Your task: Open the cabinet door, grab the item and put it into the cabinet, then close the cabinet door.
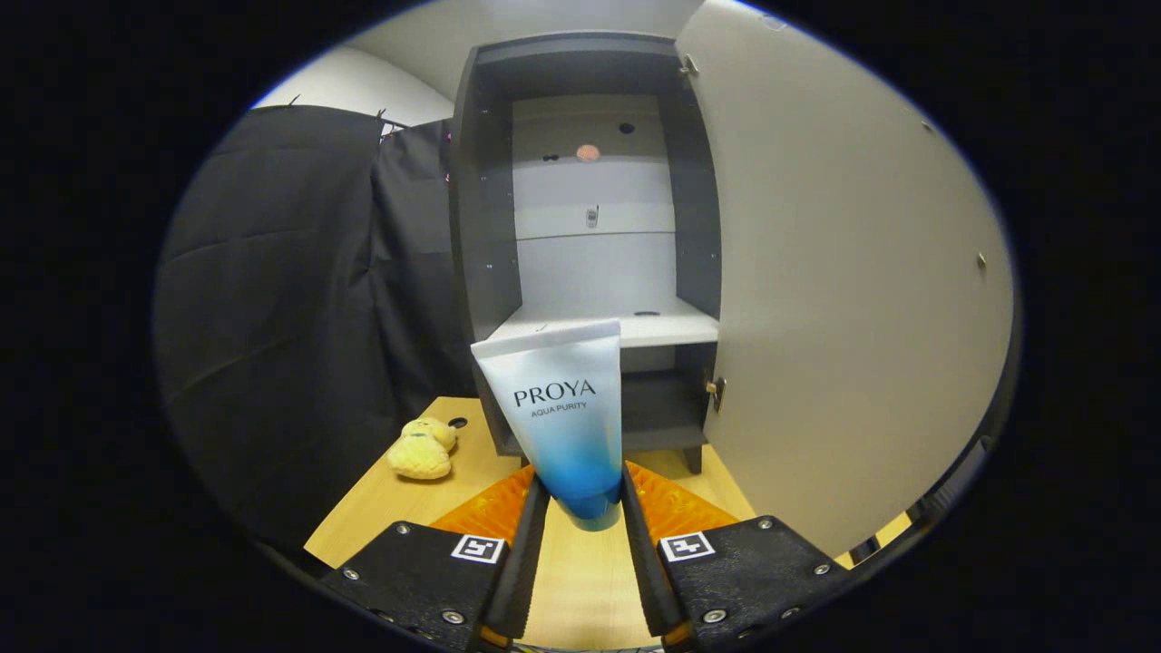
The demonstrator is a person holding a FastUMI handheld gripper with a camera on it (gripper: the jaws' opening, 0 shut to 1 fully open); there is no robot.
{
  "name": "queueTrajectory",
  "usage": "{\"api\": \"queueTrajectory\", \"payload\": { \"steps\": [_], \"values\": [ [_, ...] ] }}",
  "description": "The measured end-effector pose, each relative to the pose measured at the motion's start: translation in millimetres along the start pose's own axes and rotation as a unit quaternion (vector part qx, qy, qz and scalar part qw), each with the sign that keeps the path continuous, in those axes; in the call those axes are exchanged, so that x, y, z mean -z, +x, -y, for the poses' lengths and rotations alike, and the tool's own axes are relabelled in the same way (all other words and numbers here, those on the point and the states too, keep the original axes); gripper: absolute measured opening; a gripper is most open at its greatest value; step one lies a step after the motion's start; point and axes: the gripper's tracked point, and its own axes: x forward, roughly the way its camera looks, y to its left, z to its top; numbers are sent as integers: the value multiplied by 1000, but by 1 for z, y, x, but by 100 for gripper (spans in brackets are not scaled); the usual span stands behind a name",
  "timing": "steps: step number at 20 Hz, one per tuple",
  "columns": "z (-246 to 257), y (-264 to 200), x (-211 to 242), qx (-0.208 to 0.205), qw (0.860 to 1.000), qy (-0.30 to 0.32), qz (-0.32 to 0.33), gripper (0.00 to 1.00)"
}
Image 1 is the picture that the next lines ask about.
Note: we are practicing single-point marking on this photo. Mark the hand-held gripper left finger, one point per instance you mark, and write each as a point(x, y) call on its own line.
point(526, 562)

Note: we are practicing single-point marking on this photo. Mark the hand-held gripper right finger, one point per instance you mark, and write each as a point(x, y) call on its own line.
point(648, 571)

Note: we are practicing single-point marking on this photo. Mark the white and blue cosmetic tube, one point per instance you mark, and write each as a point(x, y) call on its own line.
point(562, 426)

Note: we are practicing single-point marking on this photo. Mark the beige cabinet door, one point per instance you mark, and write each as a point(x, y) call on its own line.
point(843, 272)

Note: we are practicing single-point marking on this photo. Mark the yellow plush toy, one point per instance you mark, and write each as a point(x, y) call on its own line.
point(419, 453)

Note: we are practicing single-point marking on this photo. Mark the brass door hinge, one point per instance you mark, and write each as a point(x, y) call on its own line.
point(716, 393)
point(689, 65)

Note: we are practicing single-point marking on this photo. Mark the white cabinet shelf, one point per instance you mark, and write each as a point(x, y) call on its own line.
point(653, 328)

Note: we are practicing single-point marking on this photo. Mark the dark grey cabinet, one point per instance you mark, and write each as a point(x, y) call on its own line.
point(481, 227)

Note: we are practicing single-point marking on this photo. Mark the black backdrop cloth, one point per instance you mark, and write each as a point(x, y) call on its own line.
point(272, 299)

